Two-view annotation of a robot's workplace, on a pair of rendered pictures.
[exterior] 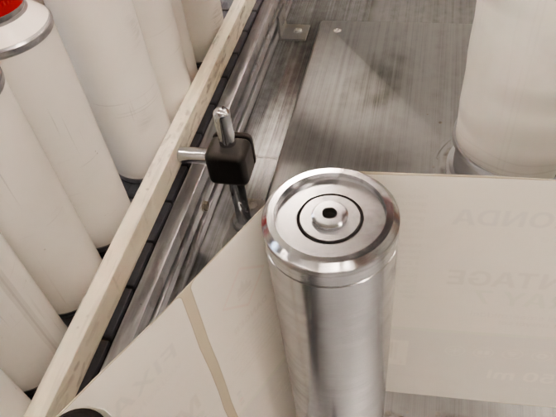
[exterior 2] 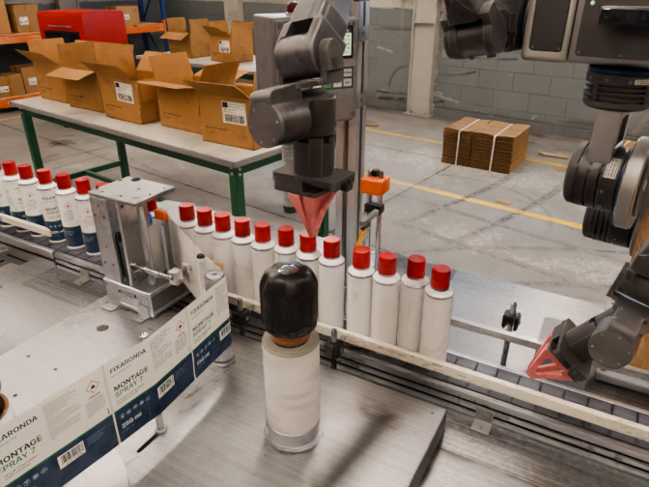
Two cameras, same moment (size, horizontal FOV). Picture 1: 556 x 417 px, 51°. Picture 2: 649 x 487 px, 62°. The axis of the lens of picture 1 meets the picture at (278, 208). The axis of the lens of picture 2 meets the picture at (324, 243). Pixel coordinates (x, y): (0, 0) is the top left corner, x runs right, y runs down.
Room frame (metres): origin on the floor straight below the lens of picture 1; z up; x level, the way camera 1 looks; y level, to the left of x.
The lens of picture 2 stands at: (0.45, -0.79, 1.54)
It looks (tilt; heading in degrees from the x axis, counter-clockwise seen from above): 26 degrees down; 101
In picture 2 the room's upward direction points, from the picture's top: straight up
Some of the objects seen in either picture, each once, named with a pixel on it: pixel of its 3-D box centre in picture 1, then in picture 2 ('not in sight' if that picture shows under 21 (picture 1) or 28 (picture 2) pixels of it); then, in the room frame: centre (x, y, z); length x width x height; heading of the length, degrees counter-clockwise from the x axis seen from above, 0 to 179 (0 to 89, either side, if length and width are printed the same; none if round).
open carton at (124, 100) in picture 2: not in sight; (135, 84); (-1.25, 2.20, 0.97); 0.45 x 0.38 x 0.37; 66
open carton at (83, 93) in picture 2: not in sight; (93, 77); (-1.64, 2.40, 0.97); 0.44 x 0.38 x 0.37; 68
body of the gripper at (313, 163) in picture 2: not in sight; (314, 158); (0.30, -0.08, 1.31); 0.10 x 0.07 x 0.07; 161
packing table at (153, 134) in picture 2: not in sight; (165, 173); (-1.19, 2.31, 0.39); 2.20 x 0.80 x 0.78; 153
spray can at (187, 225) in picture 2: not in sight; (190, 245); (-0.06, 0.24, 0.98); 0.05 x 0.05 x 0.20
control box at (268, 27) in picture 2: not in sight; (307, 69); (0.22, 0.24, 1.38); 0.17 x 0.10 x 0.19; 37
